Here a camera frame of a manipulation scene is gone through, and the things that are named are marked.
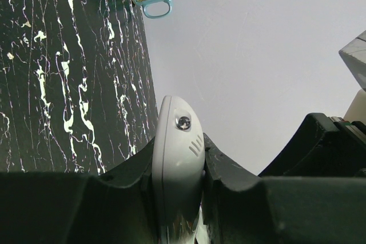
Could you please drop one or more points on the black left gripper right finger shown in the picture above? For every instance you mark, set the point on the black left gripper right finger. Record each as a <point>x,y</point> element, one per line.
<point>240,207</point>

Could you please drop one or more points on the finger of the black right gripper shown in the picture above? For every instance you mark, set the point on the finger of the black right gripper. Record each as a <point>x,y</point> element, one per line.
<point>309,143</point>

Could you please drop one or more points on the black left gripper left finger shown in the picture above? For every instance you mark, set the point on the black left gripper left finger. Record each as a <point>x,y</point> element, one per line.
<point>115,207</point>

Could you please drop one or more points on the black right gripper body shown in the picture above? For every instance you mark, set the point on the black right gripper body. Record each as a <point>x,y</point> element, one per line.
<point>346,155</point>

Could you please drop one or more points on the white remote control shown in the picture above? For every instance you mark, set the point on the white remote control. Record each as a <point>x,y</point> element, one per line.
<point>178,170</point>

